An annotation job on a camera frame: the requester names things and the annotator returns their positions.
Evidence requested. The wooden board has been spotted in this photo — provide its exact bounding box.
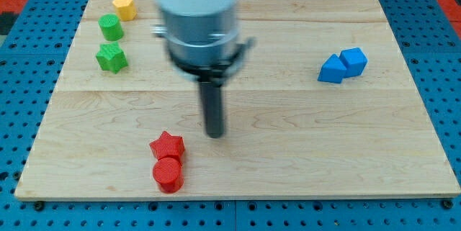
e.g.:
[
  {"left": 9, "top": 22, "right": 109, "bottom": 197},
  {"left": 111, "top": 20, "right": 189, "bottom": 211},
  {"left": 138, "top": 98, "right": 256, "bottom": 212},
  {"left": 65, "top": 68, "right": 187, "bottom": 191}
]
[{"left": 14, "top": 0, "right": 460, "bottom": 201}]

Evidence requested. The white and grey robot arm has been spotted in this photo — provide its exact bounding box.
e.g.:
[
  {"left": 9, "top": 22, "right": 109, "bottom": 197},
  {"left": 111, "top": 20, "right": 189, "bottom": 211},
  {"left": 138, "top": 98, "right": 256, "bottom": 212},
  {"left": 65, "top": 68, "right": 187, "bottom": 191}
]
[{"left": 153, "top": 0, "right": 254, "bottom": 138}]

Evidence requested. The yellow hexagon block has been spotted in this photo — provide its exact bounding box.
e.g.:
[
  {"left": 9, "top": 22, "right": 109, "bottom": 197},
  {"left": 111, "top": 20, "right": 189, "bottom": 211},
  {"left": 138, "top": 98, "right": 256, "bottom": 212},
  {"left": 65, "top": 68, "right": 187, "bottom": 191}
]
[{"left": 112, "top": 0, "right": 137, "bottom": 22}]

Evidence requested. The blue cube block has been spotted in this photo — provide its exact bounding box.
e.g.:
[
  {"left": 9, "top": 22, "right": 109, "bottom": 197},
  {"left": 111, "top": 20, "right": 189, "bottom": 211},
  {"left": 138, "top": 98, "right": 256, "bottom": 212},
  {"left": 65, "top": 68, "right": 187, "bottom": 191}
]
[{"left": 339, "top": 47, "right": 368, "bottom": 78}]

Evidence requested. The red cylinder block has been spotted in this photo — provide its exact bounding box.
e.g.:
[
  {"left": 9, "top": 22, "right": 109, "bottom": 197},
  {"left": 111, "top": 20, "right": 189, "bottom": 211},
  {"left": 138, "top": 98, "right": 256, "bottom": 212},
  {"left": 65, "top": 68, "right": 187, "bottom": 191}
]
[{"left": 152, "top": 158, "right": 184, "bottom": 194}]

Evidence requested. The green star block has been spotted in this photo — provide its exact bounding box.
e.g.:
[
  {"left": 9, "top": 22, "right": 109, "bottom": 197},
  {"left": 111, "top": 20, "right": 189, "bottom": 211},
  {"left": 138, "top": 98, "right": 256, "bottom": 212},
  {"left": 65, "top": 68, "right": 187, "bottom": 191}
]
[{"left": 96, "top": 42, "right": 128, "bottom": 74}]

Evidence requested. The red star block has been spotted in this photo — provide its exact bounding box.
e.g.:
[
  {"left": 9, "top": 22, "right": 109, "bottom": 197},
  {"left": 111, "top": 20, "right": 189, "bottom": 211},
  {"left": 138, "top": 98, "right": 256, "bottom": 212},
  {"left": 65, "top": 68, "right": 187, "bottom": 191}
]
[{"left": 149, "top": 131, "right": 185, "bottom": 163}]

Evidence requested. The green cylinder block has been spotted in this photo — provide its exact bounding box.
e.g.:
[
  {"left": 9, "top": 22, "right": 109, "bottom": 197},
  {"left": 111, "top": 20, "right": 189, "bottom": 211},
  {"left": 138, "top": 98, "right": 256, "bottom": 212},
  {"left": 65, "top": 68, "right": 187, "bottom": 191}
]
[{"left": 98, "top": 14, "right": 125, "bottom": 41}]

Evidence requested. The blue triangle block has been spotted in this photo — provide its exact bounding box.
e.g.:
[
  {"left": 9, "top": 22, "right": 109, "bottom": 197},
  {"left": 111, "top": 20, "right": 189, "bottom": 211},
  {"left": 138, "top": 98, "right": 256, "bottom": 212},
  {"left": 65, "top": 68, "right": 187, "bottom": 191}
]
[{"left": 318, "top": 54, "right": 347, "bottom": 83}]

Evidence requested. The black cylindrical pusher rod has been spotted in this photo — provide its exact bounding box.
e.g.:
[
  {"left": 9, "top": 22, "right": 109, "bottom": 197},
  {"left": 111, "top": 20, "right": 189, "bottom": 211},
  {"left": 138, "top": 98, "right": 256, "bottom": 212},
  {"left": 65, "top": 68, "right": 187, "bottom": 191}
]
[{"left": 199, "top": 82, "right": 225, "bottom": 138}]

